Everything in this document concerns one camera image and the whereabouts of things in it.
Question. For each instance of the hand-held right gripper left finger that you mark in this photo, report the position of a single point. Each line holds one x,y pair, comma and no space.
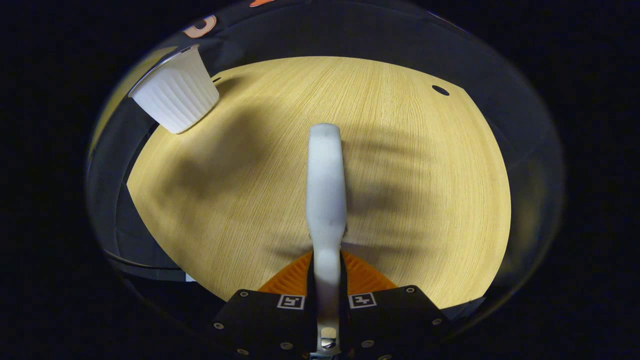
260,325

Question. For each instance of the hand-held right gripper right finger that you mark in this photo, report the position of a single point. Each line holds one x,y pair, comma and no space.
395,325

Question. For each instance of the small grey broom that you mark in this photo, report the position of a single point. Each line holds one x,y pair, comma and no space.
326,190

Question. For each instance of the white ribbed garbage bin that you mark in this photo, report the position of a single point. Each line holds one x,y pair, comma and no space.
177,95

